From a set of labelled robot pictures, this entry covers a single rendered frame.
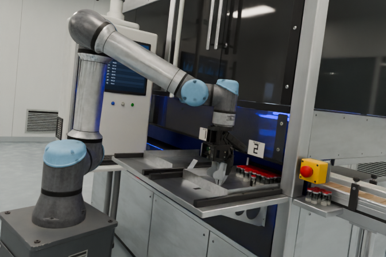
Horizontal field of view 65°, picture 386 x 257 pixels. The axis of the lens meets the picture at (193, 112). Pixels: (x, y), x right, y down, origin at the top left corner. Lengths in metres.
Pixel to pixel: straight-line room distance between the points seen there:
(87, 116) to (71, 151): 0.16
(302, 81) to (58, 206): 0.89
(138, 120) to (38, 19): 4.71
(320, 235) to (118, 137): 1.14
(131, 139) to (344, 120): 1.15
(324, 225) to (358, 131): 0.43
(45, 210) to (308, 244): 0.97
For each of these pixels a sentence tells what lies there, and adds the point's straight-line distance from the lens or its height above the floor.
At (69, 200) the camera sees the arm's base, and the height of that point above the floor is 0.86.
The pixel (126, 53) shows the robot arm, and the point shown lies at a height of 1.30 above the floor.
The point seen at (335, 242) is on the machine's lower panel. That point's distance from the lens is 1.58.
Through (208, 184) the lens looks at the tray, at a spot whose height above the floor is 0.90.
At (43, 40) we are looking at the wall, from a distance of 6.32.
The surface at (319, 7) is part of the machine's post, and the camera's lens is 1.21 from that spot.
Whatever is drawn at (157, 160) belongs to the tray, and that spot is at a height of 0.90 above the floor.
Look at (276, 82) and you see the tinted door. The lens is 1.24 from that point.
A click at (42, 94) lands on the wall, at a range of 6.30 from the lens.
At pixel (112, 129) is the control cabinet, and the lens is 1.80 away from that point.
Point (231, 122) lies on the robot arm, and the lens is 1.01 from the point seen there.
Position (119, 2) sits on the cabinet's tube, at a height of 1.68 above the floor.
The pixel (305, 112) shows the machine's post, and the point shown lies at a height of 1.19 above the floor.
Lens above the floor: 1.21
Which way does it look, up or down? 3 degrees down
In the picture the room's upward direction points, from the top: 7 degrees clockwise
